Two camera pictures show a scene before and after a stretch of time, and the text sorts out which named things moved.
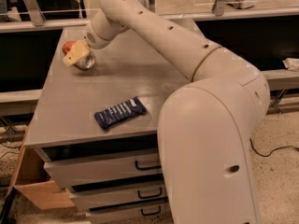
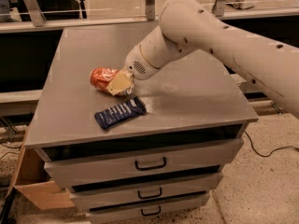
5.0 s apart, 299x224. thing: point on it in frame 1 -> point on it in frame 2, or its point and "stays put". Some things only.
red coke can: (87, 63) -> (100, 77)
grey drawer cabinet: (96, 123) stays put
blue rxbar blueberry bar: (120, 113) stays put
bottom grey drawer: (144, 210) stays put
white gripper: (95, 36) -> (135, 63)
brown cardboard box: (34, 181) stays put
